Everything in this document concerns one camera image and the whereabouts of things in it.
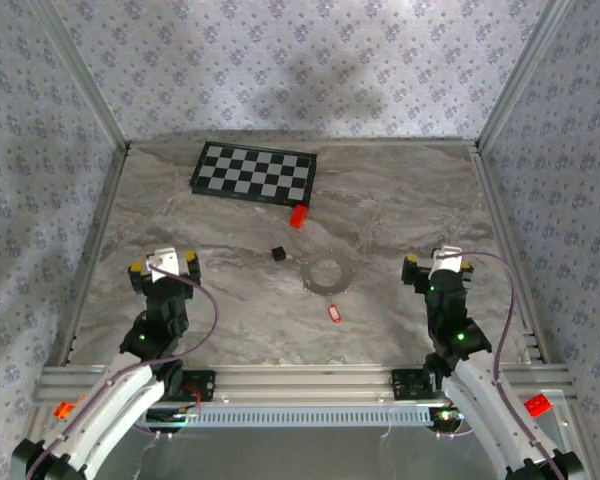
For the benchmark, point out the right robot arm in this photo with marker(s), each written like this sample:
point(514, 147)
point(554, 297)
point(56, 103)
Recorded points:
point(485, 400)

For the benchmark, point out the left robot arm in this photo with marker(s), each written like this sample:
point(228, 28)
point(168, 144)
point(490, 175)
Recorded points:
point(110, 405)

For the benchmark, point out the small black cube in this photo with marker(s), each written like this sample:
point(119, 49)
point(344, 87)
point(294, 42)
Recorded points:
point(279, 253)

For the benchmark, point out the small circuit board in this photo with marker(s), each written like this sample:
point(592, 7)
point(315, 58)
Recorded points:
point(177, 416)
point(447, 415)

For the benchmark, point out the black grey checkerboard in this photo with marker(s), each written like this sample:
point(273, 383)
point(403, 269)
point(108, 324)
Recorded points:
point(255, 172)

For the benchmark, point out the small red block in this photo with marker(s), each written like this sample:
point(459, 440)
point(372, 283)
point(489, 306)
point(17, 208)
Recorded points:
point(298, 216)

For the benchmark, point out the red toy brick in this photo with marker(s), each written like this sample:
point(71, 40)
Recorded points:
point(539, 407)

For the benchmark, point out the orange curved plastic piece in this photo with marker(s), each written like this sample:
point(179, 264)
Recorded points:
point(64, 410)

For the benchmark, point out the grey metal sheet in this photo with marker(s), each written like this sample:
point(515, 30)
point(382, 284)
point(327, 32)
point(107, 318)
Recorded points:
point(300, 455)

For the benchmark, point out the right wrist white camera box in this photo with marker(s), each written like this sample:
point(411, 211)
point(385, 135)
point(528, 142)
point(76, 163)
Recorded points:
point(445, 262)

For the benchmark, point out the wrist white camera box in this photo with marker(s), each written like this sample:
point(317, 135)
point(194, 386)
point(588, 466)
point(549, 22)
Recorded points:
point(445, 262)
point(165, 262)

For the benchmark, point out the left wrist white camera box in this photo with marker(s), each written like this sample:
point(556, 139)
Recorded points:
point(165, 262)

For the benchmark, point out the aluminium table side rail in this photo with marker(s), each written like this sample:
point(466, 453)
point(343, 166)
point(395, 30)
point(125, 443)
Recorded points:
point(495, 200)
point(97, 235)

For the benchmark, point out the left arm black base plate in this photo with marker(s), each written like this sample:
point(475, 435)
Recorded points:
point(202, 385)

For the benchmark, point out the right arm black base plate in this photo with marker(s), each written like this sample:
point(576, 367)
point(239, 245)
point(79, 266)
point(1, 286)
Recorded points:
point(405, 385)

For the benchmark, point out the aluminium mounting rail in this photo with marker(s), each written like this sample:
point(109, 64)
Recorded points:
point(300, 382)

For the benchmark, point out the aluminium frame post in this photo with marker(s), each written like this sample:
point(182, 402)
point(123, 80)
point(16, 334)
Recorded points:
point(85, 72)
point(522, 70)

